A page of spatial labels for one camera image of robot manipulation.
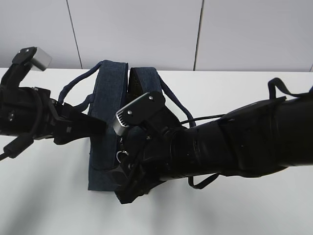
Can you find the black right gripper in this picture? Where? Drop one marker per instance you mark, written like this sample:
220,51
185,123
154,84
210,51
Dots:
144,161

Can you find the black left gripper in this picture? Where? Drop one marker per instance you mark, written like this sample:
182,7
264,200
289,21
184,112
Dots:
61,122

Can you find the dark blue lunch bag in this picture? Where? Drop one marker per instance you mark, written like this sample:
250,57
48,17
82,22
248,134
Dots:
115,86

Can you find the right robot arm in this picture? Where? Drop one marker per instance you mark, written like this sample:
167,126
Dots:
258,139

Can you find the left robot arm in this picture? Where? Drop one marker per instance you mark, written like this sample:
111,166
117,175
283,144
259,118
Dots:
17,111

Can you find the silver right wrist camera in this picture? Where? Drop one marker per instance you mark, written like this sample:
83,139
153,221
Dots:
137,111

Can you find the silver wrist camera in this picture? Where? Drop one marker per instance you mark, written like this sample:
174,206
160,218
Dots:
137,111
35,57

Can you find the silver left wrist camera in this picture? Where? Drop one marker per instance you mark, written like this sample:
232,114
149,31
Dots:
35,57

